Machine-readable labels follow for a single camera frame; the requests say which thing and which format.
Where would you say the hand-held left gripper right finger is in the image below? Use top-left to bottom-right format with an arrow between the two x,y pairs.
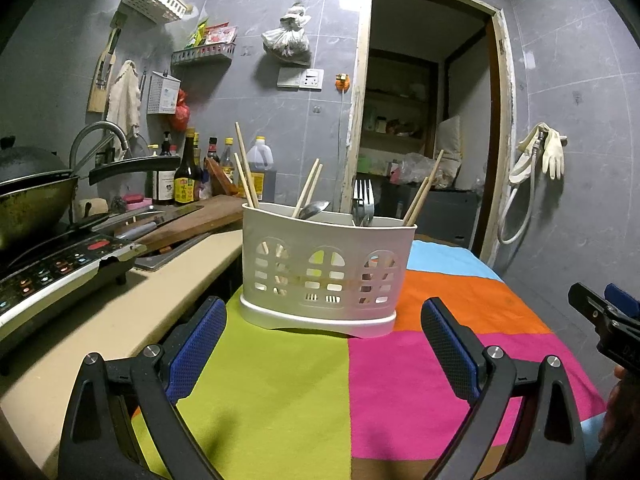
420,297 -> 586,480

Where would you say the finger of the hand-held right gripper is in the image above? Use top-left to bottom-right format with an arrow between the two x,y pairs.
603,283 -> 640,319
567,282 -> 617,332

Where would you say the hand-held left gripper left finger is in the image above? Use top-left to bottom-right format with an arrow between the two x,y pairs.
57,296 -> 228,480

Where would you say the white plastic utensil holder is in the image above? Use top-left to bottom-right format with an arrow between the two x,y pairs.
238,200 -> 419,339

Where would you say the silver metal fork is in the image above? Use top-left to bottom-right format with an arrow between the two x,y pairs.
361,179 -> 375,227
352,179 -> 366,227

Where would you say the silver metal spoon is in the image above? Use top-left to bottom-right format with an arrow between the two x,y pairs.
298,200 -> 332,221

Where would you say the person's right hand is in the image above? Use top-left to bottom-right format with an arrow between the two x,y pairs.
599,364 -> 640,457

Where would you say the metal kitchen sink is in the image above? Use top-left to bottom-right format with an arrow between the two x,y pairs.
134,232 -> 212,272

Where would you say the colourful striped tablecloth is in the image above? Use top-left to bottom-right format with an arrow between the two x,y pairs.
131,232 -> 609,480

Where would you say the wooden cutting board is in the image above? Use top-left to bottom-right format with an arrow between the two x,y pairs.
114,194 -> 246,256

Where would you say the kitchen cleaver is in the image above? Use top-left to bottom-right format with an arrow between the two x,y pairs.
92,204 -> 206,241

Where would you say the grey cabinet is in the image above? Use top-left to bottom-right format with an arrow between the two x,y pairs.
379,182 -> 481,252

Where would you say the induction cooker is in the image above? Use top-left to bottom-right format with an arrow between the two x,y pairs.
0,232 -> 149,362

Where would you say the white rubber glove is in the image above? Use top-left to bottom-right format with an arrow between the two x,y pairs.
542,128 -> 569,180
516,122 -> 546,154

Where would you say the soy sauce bottle yellow label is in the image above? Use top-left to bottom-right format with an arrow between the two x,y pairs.
173,128 -> 204,206

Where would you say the brown wooden board piece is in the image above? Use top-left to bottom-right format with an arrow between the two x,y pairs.
203,158 -> 241,197

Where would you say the dark bottle white label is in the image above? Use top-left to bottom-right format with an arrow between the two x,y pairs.
152,132 -> 177,205

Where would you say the beige scrubber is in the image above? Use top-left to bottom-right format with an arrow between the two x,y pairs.
79,198 -> 110,219

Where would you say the crumpled clear plastic bag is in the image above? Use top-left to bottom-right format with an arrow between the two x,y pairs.
399,153 -> 444,187

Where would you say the large plastic jug yellow cap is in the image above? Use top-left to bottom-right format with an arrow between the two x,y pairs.
244,135 -> 277,202

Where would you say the small bottle yellow cap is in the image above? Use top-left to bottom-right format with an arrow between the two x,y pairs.
219,138 -> 237,182

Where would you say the white sack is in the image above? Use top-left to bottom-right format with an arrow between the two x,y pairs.
437,114 -> 462,177

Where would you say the black wok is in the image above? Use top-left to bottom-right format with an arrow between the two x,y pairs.
0,156 -> 181,253

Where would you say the red plastic bag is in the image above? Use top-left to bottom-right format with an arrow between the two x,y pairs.
169,88 -> 192,134

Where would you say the metal kitchen faucet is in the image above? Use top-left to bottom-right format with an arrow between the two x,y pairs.
68,120 -> 132,172

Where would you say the black wok lid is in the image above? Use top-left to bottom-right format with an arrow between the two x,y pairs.
0,134 -> 69,187

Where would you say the hanging beige towel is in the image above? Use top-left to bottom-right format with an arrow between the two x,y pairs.
105,59 -> 142,139

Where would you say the wooden shelf unit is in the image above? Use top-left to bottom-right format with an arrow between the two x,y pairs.
359,49 -> 439,182

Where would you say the yellow green snack packet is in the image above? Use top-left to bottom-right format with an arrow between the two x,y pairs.
187,18 -> 210,50

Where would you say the red snack packet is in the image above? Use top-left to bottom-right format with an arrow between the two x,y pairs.
202,23 -> 237,46

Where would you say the hanging clear plastic bag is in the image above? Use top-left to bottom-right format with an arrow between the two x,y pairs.
261,4 -> 312,59

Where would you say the white shower hose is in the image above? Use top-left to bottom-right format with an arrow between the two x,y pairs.
497,152 -> 539,246

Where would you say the wooden door frame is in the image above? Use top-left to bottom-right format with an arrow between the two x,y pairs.
339,0 -> 516,267

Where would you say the wooden wall knife holder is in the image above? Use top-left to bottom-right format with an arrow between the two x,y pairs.
87,9 -> 126,114

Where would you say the white wall socket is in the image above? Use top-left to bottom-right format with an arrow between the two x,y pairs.
298,68 -> 324,92

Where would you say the grey wall shelf rack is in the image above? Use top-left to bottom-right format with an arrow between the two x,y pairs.
171,42 -> 236,66

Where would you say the white plastic wall basket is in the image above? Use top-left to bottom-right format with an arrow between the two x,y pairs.
122,0 -> 189,25

